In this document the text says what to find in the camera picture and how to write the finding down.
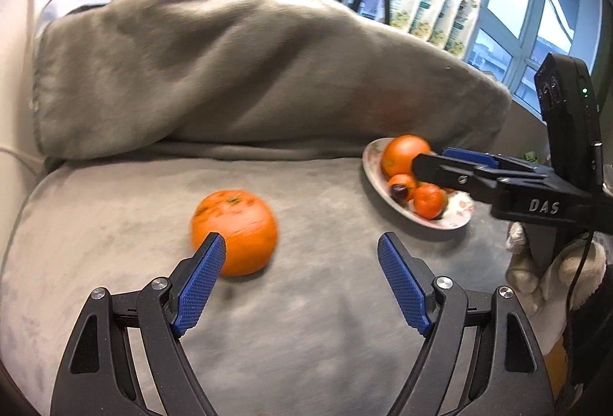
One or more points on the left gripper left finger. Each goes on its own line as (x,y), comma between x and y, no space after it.
(97,375)

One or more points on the small tangerine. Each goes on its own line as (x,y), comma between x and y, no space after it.
(407,179)

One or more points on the floral white plate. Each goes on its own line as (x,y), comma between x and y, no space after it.
(457,214)

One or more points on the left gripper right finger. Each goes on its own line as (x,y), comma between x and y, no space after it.
(507,374)

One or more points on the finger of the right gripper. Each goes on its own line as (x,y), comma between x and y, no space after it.
(481,185)
(469,160)

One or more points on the large rough orange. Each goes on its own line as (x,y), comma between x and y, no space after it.
(247,225)

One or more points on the medium mandarin orange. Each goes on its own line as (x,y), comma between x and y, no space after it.
(429,201)

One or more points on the gloved right hand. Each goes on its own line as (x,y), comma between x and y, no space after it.
(544,297)

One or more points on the green snack box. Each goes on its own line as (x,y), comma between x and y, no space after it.
(531,157)

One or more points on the black tracking camera box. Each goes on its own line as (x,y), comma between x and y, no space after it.
(569,108)

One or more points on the grey fleece blanket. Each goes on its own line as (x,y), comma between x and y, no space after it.
(148,106)

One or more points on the smooth navel orange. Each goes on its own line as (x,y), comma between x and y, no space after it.
(399,154)

